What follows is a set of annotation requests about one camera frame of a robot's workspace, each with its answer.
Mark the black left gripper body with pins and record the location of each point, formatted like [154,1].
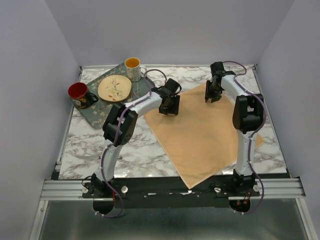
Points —
[167,106]

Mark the peach cloth napkin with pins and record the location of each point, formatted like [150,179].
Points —
[201,140]

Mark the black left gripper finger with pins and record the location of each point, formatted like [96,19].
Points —
[174,106]
[163,110]

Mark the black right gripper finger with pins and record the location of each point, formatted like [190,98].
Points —
[215,98]
[207,90]

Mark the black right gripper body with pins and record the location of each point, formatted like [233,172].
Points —
[216,91]

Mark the black mug red inside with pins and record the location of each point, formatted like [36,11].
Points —
[81,96]

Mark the white mug yellow inside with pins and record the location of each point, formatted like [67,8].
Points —
[134,69]

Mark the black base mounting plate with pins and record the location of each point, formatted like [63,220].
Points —
[219,191]

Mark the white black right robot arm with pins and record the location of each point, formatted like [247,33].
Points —
[249,116]

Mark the cream bird plate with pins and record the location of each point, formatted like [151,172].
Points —
[114,88]

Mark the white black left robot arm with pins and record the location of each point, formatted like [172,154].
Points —
[119,127]

